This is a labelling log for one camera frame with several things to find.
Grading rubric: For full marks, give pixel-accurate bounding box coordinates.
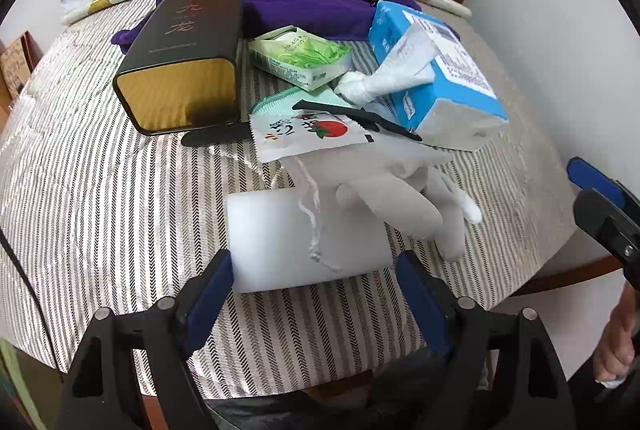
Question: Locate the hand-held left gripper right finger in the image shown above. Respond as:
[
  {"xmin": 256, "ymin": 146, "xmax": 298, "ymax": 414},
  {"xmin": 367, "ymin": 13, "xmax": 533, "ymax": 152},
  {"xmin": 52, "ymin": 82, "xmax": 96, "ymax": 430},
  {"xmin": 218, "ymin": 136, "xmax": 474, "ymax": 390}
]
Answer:
[{"xmin": 395, "ymin": 250, "xmax": 576, "ymax": 430}]

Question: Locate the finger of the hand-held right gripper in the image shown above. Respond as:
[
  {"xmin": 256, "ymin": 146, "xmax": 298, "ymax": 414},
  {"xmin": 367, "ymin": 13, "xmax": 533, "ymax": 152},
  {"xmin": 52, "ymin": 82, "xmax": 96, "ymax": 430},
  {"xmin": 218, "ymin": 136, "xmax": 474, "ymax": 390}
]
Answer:
[
  {"xmin": 573, "ymin": 189, "xmax": 640, "ymax": 271},
  {"xmin": 567, "ymin": 156, "xmax": 640, "ymax": 211}
]

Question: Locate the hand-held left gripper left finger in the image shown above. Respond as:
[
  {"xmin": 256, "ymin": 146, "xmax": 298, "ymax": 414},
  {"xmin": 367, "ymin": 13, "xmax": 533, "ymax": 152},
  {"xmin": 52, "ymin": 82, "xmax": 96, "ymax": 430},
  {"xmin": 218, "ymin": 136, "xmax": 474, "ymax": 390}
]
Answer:
[{"xmin": 59, "ymin": 249, "xmax": 236, "ymax": 430}]

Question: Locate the white foam block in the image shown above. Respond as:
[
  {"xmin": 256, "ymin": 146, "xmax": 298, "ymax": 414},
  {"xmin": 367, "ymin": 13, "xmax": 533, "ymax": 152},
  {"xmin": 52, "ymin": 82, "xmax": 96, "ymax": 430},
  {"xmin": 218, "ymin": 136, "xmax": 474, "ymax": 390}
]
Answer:
[{"xmin": 226, "ymin": 190, "xmax": 396, "ymax": 295}]

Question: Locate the green tissue pack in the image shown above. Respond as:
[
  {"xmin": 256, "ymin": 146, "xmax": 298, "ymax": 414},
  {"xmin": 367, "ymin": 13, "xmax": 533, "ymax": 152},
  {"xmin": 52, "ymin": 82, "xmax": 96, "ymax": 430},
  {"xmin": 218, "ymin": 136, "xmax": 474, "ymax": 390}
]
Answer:
[{"xmin": 248, "ymin": 25, "xmax": 353, "ymax": 92}]

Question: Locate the person's right hand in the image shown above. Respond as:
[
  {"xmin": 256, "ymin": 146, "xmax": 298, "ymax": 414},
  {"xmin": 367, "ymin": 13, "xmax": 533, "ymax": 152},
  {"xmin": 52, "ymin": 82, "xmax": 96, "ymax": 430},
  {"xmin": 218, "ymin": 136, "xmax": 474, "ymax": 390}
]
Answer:
[{"xmin": 595, "ymin": 285, "xmax": 640, "ymax": 386}]

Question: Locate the white glove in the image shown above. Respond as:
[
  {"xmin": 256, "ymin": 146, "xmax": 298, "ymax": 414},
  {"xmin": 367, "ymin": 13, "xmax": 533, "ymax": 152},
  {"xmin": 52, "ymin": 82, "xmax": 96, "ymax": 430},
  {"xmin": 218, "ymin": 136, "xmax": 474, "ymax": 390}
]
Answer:
[{"xmin": 280, "ymin": 130, "xmax": 483, "ymax": 271}]

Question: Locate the striped bedsheet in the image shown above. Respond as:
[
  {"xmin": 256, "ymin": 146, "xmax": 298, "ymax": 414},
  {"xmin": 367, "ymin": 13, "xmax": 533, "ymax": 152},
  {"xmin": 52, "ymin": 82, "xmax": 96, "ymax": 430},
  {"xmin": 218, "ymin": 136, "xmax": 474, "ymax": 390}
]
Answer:
[{"xmin": 0, "ymin": 0, "xmax": 586, "ymax": 398}]

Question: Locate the person's dark clothing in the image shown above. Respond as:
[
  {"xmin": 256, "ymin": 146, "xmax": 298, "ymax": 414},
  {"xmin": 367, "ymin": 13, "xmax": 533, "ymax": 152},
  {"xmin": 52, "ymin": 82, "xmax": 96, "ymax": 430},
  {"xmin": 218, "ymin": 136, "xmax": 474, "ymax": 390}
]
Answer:
[{"xmin": 200, "ymin": 350, "xmax": 491, "ymax": 430}]

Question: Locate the blue tissue box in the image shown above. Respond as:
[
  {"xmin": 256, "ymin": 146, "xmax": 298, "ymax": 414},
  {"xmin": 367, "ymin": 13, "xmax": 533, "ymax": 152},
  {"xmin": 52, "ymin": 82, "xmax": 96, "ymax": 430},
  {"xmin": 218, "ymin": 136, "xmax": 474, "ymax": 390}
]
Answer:
[{"xmin": 334, "ymin": 0, "xmax": 510, "ymax": 151}]

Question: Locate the tomato print sauce packet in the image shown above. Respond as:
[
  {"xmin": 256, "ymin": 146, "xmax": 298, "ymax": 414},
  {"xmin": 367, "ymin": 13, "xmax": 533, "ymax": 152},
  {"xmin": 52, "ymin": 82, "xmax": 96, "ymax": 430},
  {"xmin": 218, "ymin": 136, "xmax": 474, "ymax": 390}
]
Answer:
[{"xmin": 249, "ymin": 110, "xmax": 368, "ymax": 162}]

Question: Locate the mint green cloth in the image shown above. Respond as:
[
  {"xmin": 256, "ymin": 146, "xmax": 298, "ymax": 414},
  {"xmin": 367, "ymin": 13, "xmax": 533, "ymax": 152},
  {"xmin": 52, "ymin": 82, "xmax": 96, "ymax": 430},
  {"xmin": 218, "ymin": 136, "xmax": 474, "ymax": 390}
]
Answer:
[{"xmin": 250, "ymin": 88, "xmax": 358, "ymax": 116}]

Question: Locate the dark tin box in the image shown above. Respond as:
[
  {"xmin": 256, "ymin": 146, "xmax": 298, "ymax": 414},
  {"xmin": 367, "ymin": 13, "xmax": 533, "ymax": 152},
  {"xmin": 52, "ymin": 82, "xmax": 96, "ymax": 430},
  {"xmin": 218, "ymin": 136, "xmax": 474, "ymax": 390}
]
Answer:
[{"xmin": 114, "ymin": 0, "xmax": 246, "ymax": 137}]

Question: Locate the brown cardboard box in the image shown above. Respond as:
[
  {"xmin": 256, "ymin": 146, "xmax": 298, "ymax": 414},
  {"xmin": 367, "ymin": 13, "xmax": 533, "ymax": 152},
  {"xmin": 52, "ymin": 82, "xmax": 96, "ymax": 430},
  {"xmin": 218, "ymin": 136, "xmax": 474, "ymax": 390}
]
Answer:
[{"xmin": 0, "ymin": 33, "xmax": 38, "ymax": 98}]

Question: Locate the printed paper roll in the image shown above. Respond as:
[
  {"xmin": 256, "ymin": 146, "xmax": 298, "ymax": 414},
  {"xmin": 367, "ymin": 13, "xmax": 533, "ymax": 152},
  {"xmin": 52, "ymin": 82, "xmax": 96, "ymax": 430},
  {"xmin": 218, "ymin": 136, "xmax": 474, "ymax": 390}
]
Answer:
[{"xmin": 62, "ymin": 0, "xmax": 473, "ymax": 26}]

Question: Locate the wooden bed frame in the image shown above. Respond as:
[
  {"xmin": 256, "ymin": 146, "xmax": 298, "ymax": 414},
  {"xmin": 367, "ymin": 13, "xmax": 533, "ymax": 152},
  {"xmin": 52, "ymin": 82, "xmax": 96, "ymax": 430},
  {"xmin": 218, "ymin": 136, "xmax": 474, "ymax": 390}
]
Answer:
[{"xmin": 510, "ymin": 255, "xmax": 626, "ymax": 297}]

